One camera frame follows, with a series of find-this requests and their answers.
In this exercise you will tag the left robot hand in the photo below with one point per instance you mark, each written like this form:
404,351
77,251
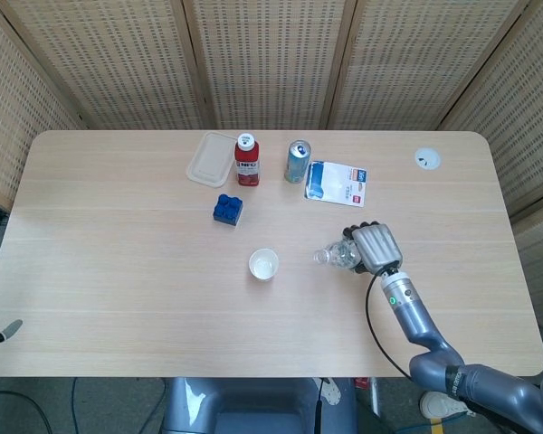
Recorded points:
9,329

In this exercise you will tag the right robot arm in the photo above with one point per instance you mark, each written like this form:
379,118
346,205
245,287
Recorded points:
416,316

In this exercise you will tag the transparent plastic water bottle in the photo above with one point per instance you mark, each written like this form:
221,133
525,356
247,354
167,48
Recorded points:
337,255

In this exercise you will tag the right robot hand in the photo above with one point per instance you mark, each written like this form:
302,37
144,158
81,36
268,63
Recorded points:
380,246

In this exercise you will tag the red juice bottle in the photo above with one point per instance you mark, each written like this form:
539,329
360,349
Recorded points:
247,165

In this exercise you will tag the bamboo folding screen panel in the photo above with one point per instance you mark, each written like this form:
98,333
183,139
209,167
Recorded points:
267,59
9,113
108,59
402,59
525,113

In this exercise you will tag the white blue flat package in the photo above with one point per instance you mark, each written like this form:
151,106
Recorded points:
337,183

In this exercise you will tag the red item under table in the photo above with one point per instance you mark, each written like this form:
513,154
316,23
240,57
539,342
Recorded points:
363,383

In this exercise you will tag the white paper cup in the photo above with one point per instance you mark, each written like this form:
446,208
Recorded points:
263,264

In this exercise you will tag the white perforated plate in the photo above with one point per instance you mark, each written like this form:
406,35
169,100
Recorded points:
331,393

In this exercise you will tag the white sneaker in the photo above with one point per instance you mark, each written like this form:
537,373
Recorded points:
436,404

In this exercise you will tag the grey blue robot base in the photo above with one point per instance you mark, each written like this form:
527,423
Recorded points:
253,407

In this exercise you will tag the beige lunch box lid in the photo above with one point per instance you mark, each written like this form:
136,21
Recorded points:
210,158

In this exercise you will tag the blue toy building block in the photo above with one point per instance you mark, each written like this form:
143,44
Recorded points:
227,210

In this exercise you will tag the light blue drink can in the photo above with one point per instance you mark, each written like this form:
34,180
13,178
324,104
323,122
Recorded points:
297,163

